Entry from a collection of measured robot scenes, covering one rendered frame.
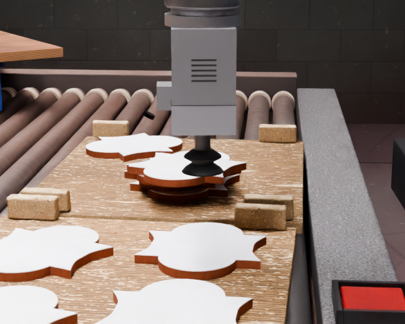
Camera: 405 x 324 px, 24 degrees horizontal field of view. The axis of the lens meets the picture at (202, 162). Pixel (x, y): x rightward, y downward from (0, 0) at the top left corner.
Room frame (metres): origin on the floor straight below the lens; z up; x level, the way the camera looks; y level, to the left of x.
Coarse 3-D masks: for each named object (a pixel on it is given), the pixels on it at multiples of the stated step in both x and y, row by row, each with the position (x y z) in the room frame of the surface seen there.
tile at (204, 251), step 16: (192, 224) 0.99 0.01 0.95; (208, 224) 0.99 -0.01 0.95; (224, 224) 0.99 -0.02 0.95; (160, 240) 0.94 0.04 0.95; (176, 240) 0.94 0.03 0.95; (192, 240) 0.94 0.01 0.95; (208, 240) 0.94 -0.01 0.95; (224, 240) 0.94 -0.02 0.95; (240, 240) 0.94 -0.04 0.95; (256, 240) 0.94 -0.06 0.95; (144, 256) 0.90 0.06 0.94; (160, 256) 0.89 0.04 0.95; (176, 256) 0.89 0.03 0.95; (192, 256) 0.89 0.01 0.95; (208, 256) 0.89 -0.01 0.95; (224, 256) 0.89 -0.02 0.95; (240, 256) 0.89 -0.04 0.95; (176, 272) 0.86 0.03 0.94; (192, 272) 0.85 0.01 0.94; (208, 272) 0.86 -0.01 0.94; (224, 272) 0.87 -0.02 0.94
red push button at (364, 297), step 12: (348, 288) 0.85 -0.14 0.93; (360, 288) 0.85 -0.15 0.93; (372, 288) 0.85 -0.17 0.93; (384, 288) 0.85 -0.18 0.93; (396, 288) 0.85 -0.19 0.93; (348, 300) 0.82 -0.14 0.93; (360, 300) 0.82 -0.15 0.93; (372, 300) 0.82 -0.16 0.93; (384, 300) 0.82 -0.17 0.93; (396, 300) 0.82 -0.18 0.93
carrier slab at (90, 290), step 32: (0, 224) 1.03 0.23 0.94; (32, 224) 1.03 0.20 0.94; (64, 224) 1.03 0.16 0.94; (96, 224) 1.03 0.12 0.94; (128, 224) 1.03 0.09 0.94; (160, 224) 1.03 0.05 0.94; (128, 256) 0.92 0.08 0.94; (256, 256) 0.92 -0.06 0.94; (288, 256) 0.92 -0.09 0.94; (64, 288) 0.83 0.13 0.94; (96, 288) 0.83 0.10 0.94; (128, 288) 0.83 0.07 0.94; (224, 288) 0.83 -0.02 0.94; (256, 288) 0.83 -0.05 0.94; (288, 288) 0.84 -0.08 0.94; (96, 320) 0.76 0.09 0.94; (256, 320) 0.76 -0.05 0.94
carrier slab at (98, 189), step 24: (192, 144) 1.42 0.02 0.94; (216, 144) 1.42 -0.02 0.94; (240, 144) 1.42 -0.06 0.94; (264, 144) 1.42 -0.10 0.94; (288, 144) 1.42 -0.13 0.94; (72, 168) 1.27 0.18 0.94; (96, 168) 1.27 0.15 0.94; (120, 168) 1.27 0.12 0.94; (264, 168) 1.27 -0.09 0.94; (288, 168) 1.27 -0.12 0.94; (72, 192) 1.16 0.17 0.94; (96, 192) 1.16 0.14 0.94; (120, 192) 1.16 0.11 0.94; (144, 192) 1.16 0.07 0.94; (240, 192) 1.16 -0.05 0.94; (264, 192) 1.16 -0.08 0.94; (288, 192) 1.16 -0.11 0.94; (72, 216) 1.07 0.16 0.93; (96, 216) 1.06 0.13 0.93; (120, 216) 1.06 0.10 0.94; (144, 216) 1.06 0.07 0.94; (168, 216) 1.06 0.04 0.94; (192, 216) 1.06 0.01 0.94; (216, 216) 1.06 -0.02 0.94
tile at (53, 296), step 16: (0, 288) 0.81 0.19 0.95; (16, 288) 0.81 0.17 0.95; (32, 288) 0.81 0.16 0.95; (0, 304) 0.77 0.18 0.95; (16, 304) 0.77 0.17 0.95; (32, 304) 0.77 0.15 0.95; (48, 304) 0.77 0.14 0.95; (0, 320) 0.74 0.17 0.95; (16, 320) 0.74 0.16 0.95; (32, 320) 0.74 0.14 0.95; (48, 320) 0.74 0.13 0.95; (64, 320) 0.75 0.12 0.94
